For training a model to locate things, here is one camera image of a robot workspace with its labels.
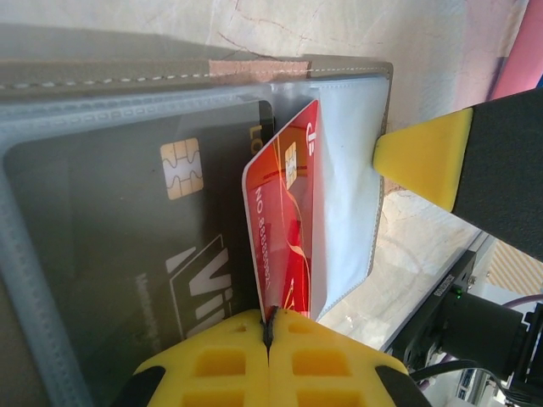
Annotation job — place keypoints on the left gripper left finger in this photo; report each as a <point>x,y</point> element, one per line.
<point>212,373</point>

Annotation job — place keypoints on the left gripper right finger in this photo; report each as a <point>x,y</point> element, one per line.
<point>331,373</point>

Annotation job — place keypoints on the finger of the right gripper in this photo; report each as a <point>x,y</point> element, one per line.
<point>488,169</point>

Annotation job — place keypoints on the red card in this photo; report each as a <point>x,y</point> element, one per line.
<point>280,212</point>

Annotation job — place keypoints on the black VIP card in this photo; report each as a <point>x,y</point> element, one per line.
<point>106,203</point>

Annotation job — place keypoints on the grey leather card holder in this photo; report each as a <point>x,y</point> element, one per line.
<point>127,68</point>

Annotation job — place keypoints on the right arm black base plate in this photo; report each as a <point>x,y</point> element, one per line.
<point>449,284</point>

